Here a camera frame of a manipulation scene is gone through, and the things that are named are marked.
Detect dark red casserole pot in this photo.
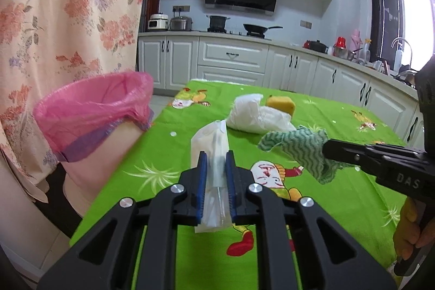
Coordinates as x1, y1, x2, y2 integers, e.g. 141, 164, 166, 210
303, 39, 329, 54

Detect silver pressure cooker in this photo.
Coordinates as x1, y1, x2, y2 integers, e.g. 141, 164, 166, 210
169, 14, 194, 32

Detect green wavy striped cloth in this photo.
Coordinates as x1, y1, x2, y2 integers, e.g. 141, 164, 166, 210
257, 126, 342, 185

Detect clear plastic packet with brush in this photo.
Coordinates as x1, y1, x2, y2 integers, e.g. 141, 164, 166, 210
190, 119, 229, 234

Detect white crumpled plastic bag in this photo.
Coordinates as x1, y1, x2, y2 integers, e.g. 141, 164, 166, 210
226, 93, 297, 135

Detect person's right hand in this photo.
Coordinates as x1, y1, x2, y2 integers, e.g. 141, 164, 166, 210
392, 198, 422, 261

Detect green printed tablecloth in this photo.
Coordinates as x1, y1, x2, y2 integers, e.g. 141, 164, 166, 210
70, 79, 419, 290

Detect gas stove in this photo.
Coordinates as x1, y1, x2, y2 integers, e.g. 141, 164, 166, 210
200, 28, 273, 40

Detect pale pink trash bin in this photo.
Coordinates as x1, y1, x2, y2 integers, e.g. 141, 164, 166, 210
63, 123, 145, 220

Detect steel bowl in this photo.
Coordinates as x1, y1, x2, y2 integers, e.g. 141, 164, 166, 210
333, 45, 356, 60

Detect pink thermos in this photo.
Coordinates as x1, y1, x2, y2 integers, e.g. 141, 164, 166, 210
351, 29, 363, 51

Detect black wok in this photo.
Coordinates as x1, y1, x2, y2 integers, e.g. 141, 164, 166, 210
243, 24, 283, 38

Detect clear plastic bottle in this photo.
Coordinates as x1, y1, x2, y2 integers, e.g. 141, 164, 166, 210
361, 38, 372, 62

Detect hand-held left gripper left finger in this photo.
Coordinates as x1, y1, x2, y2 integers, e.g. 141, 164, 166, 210
37, 151, 209, 290

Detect chrome faucet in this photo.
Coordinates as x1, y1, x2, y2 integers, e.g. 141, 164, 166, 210
391, 37, 414, 74

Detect pink trash bag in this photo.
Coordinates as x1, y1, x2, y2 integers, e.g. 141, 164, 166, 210
33, 71, 156, 163

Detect white rice cooker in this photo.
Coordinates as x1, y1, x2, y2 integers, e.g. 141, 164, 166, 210
147, 13, 169, 32

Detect black cooking pot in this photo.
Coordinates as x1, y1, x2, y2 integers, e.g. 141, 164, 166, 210
206, 15, 231, 33

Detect floral curtain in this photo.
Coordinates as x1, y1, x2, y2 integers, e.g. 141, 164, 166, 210
0, 0, 154, 203

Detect kitchen window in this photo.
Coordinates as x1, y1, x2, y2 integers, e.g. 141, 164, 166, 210
369, 0, 433, 73

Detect yellow sponge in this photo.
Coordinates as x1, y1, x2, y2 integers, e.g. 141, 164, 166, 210
265, 96, 296, 118

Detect white lower cabinets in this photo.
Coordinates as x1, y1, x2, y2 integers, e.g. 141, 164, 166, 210
138, 32, 426, 148

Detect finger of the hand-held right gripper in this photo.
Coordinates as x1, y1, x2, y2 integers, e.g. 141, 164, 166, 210
322, 139, 427, 175

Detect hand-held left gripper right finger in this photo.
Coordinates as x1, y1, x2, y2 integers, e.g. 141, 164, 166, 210
225, 150, 398, 290

